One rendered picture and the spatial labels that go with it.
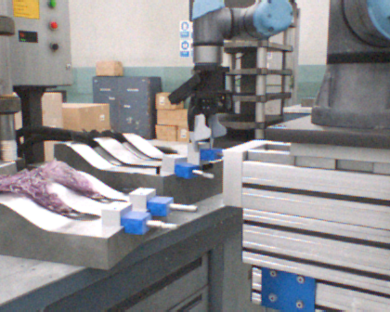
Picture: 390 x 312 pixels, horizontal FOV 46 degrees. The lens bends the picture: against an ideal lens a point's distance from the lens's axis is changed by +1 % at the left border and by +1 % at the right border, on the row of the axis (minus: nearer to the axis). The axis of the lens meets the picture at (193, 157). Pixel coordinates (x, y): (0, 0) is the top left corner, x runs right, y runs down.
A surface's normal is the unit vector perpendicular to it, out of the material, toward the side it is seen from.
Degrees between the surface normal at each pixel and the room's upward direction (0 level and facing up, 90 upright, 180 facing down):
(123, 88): 90
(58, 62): 90
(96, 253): 90
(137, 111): 90
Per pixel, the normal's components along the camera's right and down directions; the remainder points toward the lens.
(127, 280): 0.82, 0.10
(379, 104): -0.11, -0.14
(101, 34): -0.43, 0.15
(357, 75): -0.50, -0.15
